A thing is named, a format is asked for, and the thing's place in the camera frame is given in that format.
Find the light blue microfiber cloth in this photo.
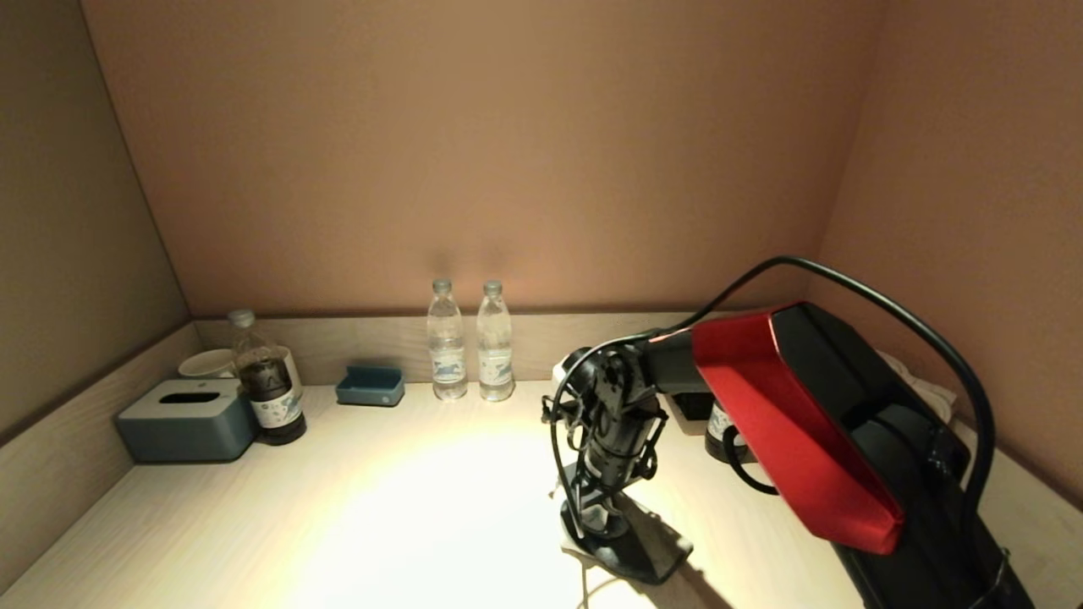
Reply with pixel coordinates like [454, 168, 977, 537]
[558, 499, 696, 586]

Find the black recessed desk socket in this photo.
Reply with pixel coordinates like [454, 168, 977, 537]
[673, 392, 718, 422]

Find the dark tea bottle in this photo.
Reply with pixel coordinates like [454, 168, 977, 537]
[228, 309, 307, 446]
[706, 403, 750, 464]

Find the clear water bottle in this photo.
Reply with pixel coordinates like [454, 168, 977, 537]
[427, 279, 468, 401]
[476, 281, 515, 403]

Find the small blue tray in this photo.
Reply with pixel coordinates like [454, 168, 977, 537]
[336, 365, 405, 408]

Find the cream electric kettle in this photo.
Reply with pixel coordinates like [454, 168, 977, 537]
[880, 349, 959, 405]

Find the white ceramic cup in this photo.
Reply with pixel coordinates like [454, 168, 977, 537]
[178, 348, 239, 379]

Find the blue-grey tissue box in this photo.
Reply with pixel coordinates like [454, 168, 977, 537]
[116, 378, 258, 463]

